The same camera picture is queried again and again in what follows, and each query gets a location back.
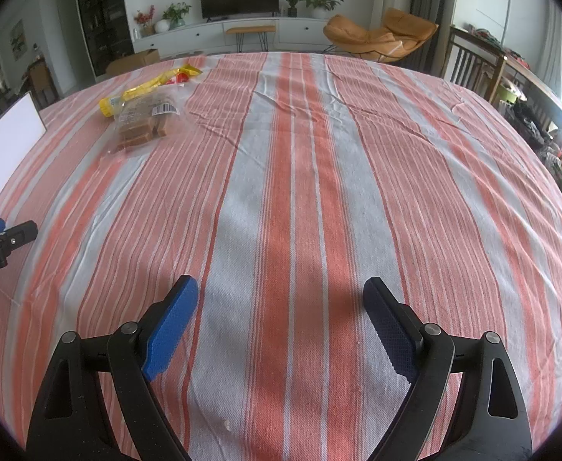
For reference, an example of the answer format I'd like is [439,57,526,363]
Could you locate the brown cardboard box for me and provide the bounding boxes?
[106,49,160,77]

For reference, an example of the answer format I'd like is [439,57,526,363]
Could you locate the red striped tablecloth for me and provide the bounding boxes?
[0,52,562,460]

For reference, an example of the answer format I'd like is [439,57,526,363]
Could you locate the yellow crinkled snack bag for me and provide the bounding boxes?
[98,63,202,118]

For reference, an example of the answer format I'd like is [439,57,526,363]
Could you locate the white tv cabinet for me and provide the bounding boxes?
[133,17,332,58]

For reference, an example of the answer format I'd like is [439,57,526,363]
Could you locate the dark wooden chair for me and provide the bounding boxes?
[440,26,507,104]

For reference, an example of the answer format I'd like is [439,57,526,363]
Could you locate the white cardboard storage box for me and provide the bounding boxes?
[0,93,46,194]

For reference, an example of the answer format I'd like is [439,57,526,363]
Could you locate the green leafy plant left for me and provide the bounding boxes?
[162,2,192,29]

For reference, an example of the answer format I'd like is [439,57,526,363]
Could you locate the clear bag brown cakes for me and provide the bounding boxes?
[105,85,190,155]

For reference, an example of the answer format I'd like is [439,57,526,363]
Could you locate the small dark potted plant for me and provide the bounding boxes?
[284,0,300,18]

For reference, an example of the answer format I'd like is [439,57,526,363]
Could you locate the grey curtain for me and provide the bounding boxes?
[410,0,455,76]

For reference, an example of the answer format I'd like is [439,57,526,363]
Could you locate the black tall display cabinet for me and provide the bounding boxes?
[76,0,133,77]

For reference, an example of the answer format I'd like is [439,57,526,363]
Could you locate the green potted plant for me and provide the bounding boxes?
[302,0,344,19]

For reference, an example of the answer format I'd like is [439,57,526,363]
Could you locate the red flower vase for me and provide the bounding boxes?
[133,5,155,38]

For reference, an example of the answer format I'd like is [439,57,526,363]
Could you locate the small wooden bench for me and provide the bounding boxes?
[225,25,276,53]

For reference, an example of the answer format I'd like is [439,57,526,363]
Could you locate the orange lounge chair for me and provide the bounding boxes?
[322,7,438,63]

